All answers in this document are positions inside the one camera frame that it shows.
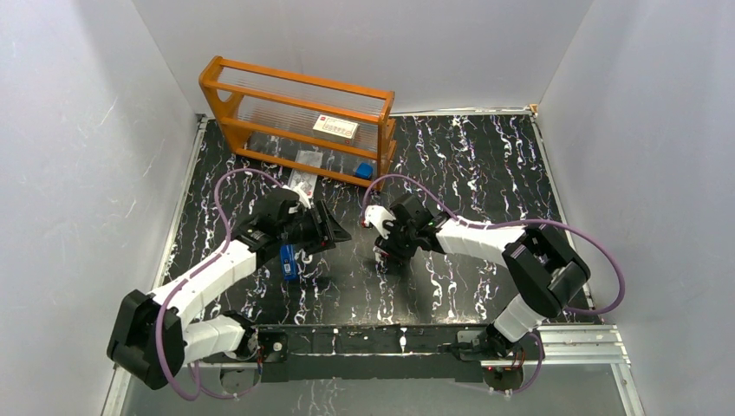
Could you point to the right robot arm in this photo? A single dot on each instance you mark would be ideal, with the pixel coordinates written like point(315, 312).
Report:
point(546, 270)

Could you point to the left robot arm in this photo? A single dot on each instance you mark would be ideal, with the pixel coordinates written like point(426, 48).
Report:
point(155, 334)

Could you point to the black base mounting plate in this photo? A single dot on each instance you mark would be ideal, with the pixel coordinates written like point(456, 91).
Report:
point(498, 374)

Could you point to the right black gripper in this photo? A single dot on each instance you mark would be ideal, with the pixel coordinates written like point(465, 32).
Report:
point(388, 245)

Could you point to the small blue cube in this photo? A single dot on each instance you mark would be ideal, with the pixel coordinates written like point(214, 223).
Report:
point(364, 171)

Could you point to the blue stapler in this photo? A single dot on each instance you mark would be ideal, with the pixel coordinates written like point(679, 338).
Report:
point(288, 263)

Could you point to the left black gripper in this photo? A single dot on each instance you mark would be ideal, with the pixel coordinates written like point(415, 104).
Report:
point(321, 224)

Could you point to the orange wooden shelf rack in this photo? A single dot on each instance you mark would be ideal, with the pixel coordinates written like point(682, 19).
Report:
point(250, 102)

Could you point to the white staple box on shelf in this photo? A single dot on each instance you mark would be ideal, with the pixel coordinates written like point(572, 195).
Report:
point(335, 128)

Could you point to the red white staple box sleeve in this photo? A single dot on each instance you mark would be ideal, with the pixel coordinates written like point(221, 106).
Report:
point(382, 257)

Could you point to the aluminium frame rail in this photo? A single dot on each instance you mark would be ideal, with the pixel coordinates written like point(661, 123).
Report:
point(558, 344)

